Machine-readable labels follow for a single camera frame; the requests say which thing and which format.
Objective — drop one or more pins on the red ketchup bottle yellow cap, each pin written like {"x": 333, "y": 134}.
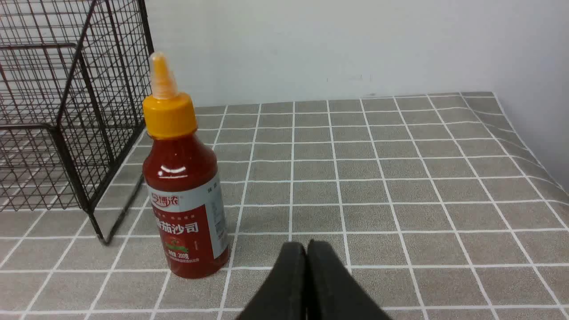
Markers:
{"x": 182, "y": 175}

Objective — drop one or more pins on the black wire mesh shelf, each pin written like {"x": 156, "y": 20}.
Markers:
{"x": 74, "y": 75}

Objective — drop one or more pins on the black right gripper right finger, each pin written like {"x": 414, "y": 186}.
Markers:
{"x": 331, "y": 292}

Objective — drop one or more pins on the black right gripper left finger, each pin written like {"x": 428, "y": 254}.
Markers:
{"x": 280, "y": 297}

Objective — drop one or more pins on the grey checkered tablecloth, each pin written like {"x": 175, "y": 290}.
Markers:
{"x": 433, "y": 202}

